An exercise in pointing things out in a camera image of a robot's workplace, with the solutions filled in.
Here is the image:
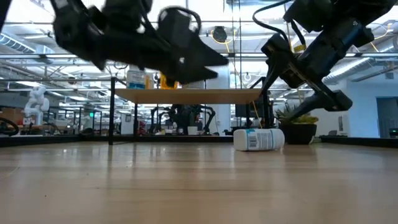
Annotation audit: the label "white bottle blue label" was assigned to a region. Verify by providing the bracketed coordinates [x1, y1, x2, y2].
[126, 66, 147, 90]
[233, 128, 285, 152]

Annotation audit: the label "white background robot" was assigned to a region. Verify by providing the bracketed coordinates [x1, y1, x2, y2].
[24, 85, 50, 126]

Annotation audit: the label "yellow cable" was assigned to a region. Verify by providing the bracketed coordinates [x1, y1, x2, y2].
[211, 29, 264, 129]

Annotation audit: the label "black background robot arms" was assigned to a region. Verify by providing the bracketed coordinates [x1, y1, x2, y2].
[150, 104, 217, 136]

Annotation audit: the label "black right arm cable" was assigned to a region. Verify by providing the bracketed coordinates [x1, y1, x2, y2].
[251, 0, 308, 50]

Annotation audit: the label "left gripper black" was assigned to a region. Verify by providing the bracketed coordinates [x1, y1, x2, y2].
[51, 0, 229, 86]

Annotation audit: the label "potted succulent plant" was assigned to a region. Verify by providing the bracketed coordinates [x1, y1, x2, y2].
[274, 104, 320, 146]

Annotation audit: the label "black round hanging device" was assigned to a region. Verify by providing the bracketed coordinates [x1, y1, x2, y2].
[212, 26, 228, 44]

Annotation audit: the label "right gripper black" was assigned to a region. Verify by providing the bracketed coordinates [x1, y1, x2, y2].
[261, 18, 375, 118]

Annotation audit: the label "wooden shelf black metal legs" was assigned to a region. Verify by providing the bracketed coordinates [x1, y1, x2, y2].
[108, 76, 271, 146]

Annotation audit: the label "large white-capped bottle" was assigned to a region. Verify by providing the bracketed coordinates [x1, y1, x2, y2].
[185, 80, 205, 90]

